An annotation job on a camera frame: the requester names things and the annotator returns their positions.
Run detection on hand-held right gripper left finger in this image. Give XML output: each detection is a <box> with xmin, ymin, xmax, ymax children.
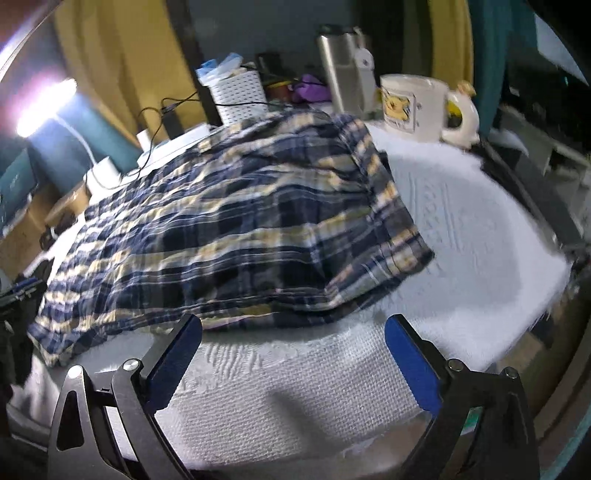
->
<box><xmin>48</xmin><ymin>315</ymin><xmax>204</xmax><ymax>480</ymax></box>

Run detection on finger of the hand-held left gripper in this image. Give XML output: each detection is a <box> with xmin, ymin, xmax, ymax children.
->
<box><xmin>0</xmin><ymin>274</ymin><xmax>47</xmax><ymax>305</ymax></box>

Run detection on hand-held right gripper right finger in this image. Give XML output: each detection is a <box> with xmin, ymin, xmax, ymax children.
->
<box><xmin>385</xmin><ymin>315</ymin><xmax>541</xmax><ymax>480</ymax></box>

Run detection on blue yellow plaid shirt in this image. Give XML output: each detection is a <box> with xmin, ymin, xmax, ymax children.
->
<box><xmin>28</xmin><ymin>110</ymin><xmax>435</xmax><ymax>367</ymax></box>

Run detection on white desk lamp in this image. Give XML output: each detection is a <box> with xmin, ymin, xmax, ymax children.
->
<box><xmin>16</xmin><ymin>78</ymin><xmax>123</xmax><ymax>192</ymax></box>

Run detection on white textured table cloth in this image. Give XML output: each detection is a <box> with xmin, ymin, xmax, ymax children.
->
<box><xmin>9</xmin><ymin>124</ymin><xmax>571</xmax><ymax>462</ymax></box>

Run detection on green curtain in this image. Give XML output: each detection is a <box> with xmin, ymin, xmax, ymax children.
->
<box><xmin>28</xmin><ymin>106</ymin><xmax>144</xmax><ymax>195</ymax></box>
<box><xmin>471</xmin><ymin>0</ymin><xmax>539</xmax><ymax>134</ymax></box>

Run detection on white power strip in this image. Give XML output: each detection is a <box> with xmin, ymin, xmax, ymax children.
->
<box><xmin>139</xmin><ymin>122</ymin><xmax>222</xmax><ymax>169</ymax></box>

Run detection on black charger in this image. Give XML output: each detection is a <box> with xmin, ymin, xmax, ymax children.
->
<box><xmin>161</xmin><ymin>108</ymin><xmax>183</xmax><ymax>139</ymax></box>

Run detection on white mug with yellow print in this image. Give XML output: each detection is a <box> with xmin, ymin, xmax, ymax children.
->
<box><xmin>379</xmin><ymin>74</ymin><xmax>481</xmax><ymax>149</ymax></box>

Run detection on yellow curtain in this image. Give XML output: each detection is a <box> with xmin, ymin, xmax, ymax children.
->
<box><xmin>53</xmin><ymin>0</ymin><xmax>199</xmax><ymax>153</ymax></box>
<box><xmin>406</xmin><ymin>0</ymin><xmax>476</xmax><ymax>88</ymax></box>

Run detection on white perforated basket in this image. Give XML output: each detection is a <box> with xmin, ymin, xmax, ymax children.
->
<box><xmin>208</xmin><ymin>69</ymin><xmax>269</xmax><ymax>125</ymax></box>

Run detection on purple bag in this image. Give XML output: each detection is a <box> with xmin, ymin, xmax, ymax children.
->
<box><xmin>295</xmin><ymin>74</ymin><xmax>333</xmax><ymax>104</ymax></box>

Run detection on blue white packets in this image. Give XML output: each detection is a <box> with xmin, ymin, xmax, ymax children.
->
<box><xmin>196</xmin><ymin>53</ymin><xmax>250</xmax><ymax>84</ymax></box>

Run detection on steel tumbler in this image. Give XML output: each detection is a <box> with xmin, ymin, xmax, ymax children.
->
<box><xmin>316</xmin><ymin>25</ymin><xmax>377</xmax><ymax>116</ymax></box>

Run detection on black monitor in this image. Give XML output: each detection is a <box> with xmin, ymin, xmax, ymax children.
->
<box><xmin>505</xmin><ymin>28</ymin><xmax>591</xmax><ymax>121</ymax></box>

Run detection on black coiled cable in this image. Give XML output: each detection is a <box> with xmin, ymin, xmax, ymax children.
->
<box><xmin>39</xmin><ymin>217</ymin><xmax>77</xmax><ymax>247</ymax></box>

